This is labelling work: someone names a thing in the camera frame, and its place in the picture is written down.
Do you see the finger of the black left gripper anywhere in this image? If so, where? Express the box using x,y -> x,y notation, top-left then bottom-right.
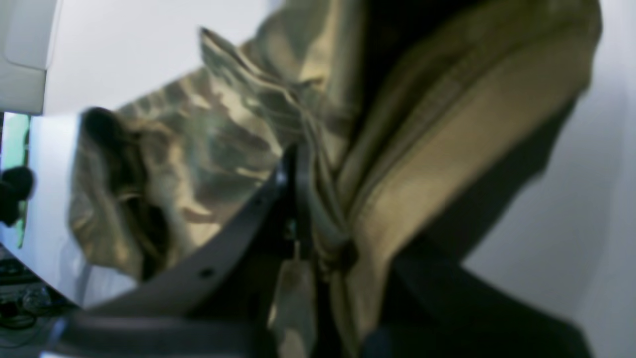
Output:
0,166 -> 35,227

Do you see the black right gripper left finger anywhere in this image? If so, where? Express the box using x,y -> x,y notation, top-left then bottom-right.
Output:
40,144 -> 318,358

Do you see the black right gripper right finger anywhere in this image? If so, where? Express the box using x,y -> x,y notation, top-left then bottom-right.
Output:
363,239 -> 597,358

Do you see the camouflage T-shirt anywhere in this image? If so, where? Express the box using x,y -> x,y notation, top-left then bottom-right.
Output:
68,0 -> 602,358

